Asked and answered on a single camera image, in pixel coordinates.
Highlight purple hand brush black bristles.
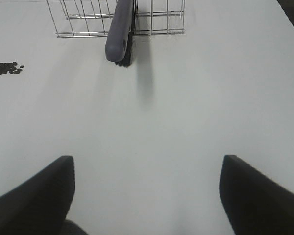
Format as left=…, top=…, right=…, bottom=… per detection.
left=105, top=0, right=135, bottom=67

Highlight pile of coffee beans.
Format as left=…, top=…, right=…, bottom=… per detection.
left=0, top=61, right=25, bottom=76

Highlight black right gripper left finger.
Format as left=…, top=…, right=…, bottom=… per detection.
left=0, top=155, right=76, bottom=235

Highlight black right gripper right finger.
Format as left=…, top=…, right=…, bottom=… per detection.
left=219, top=155, right=294, bottom=235

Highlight chrome wire dish rack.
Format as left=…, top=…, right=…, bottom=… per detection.
left=47, top=0, right=186, bottom=38

